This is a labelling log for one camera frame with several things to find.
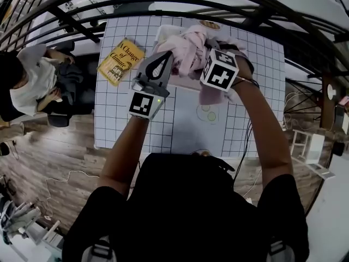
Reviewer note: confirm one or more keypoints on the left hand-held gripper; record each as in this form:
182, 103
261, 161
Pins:
147, 105

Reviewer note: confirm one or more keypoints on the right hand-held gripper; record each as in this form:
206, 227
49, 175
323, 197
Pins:
218, 72

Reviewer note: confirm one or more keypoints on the white plastic basket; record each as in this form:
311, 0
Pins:
163, 34

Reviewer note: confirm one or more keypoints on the pink clothes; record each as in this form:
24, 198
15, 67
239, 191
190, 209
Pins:
188, 50

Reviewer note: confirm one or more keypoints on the person's right forearm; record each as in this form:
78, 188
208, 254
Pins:
264, 135

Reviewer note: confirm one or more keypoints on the person's left forearm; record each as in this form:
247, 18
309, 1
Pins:
120, 157

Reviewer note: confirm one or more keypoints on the black box device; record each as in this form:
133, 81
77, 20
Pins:
338, 148

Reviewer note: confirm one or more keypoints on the person's right hand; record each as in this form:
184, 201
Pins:
245, 67

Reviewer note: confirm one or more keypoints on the yellow book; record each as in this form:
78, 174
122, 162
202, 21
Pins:
121, 61

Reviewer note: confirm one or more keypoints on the white grid tablecloth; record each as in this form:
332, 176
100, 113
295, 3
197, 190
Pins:
120, 124

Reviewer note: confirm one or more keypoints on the dark grey jacket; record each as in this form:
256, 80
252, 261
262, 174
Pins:
71, 80

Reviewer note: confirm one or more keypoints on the black metal railing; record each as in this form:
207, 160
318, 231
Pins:
79, 26

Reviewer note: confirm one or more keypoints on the black office chair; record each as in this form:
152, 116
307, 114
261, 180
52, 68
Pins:
58, 120

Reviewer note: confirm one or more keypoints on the white round disc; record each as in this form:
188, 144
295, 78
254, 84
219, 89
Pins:
331, 91

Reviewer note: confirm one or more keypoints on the brown wooden board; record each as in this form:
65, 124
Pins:
327, 113

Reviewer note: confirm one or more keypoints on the white step stool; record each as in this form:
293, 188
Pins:
316, 149

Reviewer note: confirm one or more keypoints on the small lit screen device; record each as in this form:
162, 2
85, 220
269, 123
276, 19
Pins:
345, 100

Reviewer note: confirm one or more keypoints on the person's black shirt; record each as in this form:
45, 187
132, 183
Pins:
185, 214

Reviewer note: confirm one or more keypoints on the white shelf unit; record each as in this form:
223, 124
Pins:
27, 244

